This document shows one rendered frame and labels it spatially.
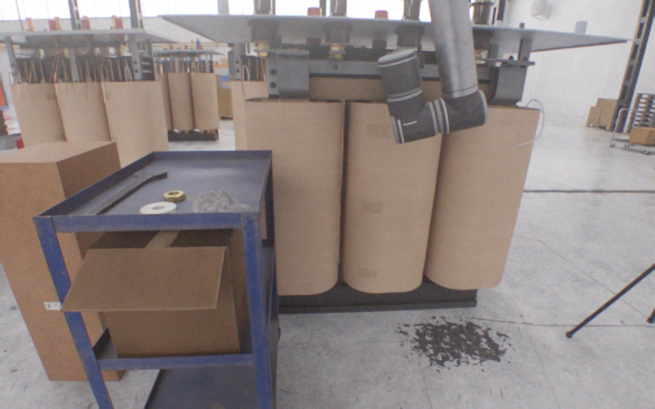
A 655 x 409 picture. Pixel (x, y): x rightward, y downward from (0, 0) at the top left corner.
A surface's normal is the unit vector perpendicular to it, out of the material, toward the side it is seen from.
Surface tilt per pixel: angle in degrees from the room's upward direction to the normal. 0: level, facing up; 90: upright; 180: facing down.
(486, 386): 0
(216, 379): 0
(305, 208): 90
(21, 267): 90
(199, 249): 26
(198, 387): 0
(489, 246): 90
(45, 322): 90
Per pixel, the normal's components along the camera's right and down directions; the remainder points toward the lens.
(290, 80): 0.07, 0.35
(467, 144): -0.62, 0.26
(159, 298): 0.07, -0.69
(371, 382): 0.02, -0.94
